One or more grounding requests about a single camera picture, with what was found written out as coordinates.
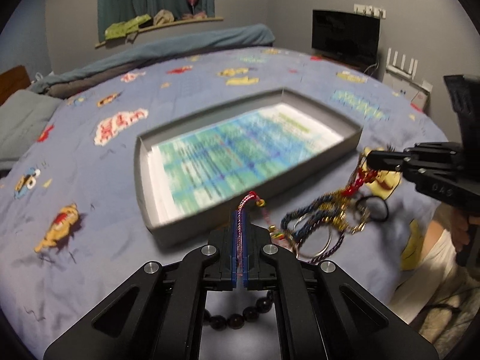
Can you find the white wifi router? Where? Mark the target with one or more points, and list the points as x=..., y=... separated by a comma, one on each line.
x=400, y=65

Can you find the wooden window sill shelf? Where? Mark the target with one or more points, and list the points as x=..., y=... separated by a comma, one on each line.
x=162, y=26

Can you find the black monitor screen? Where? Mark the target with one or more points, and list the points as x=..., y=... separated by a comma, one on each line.
x=350, y=36

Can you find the beige cloth on sill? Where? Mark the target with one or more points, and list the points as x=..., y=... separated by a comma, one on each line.
x=163, y=17

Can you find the person's right hand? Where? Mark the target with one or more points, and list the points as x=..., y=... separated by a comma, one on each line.
x=459, y=229

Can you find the red bead ornament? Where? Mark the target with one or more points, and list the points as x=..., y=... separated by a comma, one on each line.
x=358, y=178

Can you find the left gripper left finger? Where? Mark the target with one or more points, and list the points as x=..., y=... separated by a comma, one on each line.
x=157, y=313

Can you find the white wall hook rack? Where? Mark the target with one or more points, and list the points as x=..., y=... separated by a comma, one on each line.
x=368, y=10

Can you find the printed blue-green paper sheet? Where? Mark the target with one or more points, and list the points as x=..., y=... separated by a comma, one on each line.
x=203, y=168

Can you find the grey-blue pillow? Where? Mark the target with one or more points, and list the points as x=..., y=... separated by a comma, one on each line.
x=23, y=118

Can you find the teal folded blanket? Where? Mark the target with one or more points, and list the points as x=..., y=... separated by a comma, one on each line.
x=65, y=84

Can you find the green cloth on sill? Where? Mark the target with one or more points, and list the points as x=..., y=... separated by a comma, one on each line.
x=123, y=29

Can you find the wooden headboard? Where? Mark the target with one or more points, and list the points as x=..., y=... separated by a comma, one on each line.
x=13, y=80

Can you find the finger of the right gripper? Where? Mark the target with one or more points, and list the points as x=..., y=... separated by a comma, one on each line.
x=397, y=159

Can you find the blue cartoon bed cover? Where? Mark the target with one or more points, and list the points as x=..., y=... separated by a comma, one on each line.
x=71, y=229

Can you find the white box under router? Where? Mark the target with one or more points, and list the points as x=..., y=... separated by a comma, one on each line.
x=417, y=94

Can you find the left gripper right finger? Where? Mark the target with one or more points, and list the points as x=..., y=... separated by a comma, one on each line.
x=322, y=312

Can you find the wooden desk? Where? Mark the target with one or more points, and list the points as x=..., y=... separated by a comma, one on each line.
x=359, y=67

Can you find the pink cloth on sill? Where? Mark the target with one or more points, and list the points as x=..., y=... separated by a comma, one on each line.
x=197, y=16

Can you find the grey shallow cardboard tray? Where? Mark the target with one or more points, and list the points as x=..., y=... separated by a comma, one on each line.
x=193, y=225

